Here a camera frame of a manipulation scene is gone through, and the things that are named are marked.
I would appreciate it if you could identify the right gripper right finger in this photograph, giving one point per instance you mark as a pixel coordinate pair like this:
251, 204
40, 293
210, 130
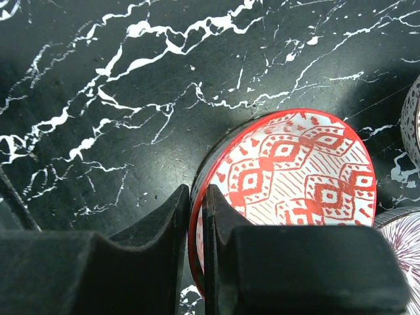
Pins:
262, 269

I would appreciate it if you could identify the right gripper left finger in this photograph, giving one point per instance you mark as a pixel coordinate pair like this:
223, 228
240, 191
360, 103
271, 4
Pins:
135, 271

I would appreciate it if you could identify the red white patterned bowl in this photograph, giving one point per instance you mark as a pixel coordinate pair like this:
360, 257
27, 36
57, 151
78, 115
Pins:
293, 167

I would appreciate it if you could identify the purple striped bowl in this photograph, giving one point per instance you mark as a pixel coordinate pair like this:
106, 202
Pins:
400, 227

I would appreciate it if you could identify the white orange patterned bowl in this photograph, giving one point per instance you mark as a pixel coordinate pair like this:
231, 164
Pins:
409, 122

